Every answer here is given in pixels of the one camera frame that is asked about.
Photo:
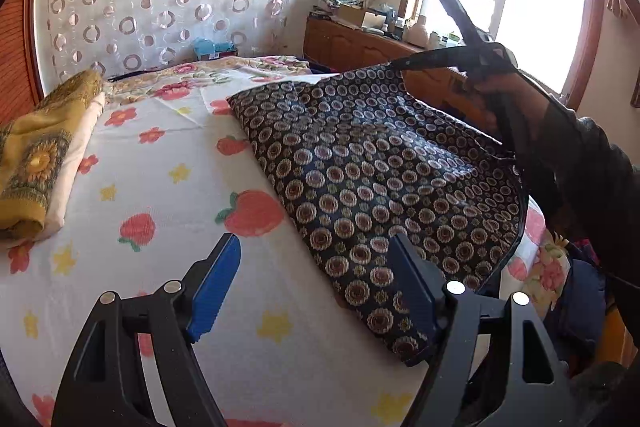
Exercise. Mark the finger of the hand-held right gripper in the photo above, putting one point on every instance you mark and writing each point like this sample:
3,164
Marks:
440,58
457,14

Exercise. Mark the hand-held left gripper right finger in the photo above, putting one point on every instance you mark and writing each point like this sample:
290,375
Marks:
416,294

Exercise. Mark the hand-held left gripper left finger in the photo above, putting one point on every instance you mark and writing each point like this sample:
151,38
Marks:
216,287

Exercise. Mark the navy medallion-print garment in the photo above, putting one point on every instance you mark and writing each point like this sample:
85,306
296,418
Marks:
375,182

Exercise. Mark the person's right forearm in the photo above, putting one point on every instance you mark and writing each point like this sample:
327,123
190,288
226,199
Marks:
595,167

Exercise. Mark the person's right hand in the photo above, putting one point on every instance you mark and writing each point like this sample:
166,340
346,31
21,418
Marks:
522,99

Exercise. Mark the wooden cabinet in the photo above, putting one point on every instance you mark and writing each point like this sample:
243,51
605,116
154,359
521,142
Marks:
350,47

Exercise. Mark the cardboard box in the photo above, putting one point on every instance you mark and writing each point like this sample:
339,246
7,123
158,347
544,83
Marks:
357,17

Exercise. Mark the floral bed sheet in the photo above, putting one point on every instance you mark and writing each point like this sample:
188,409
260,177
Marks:
150,157

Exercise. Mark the dark blue cloth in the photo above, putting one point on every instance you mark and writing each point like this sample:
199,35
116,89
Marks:
580,297

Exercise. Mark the yellow folded blanket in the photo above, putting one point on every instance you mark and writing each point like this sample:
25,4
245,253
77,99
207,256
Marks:
40,157

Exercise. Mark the teal box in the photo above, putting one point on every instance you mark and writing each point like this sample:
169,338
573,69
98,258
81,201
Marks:
212,49

